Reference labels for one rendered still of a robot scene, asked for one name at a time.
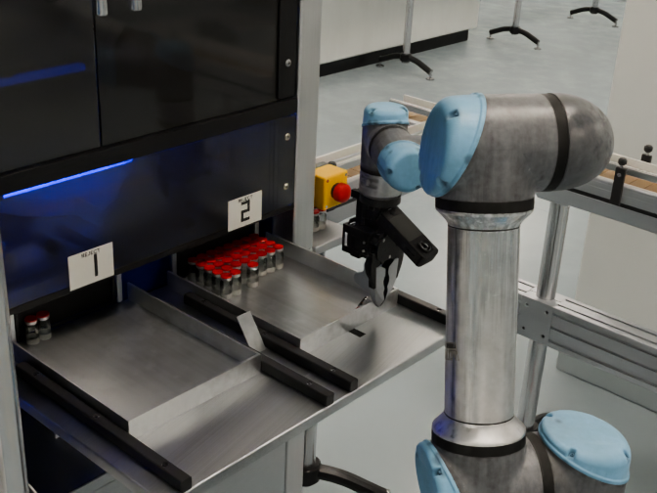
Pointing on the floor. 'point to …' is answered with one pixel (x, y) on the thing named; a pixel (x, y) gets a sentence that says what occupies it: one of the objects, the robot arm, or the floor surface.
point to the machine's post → (303, 223)
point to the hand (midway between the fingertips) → (382, 300)
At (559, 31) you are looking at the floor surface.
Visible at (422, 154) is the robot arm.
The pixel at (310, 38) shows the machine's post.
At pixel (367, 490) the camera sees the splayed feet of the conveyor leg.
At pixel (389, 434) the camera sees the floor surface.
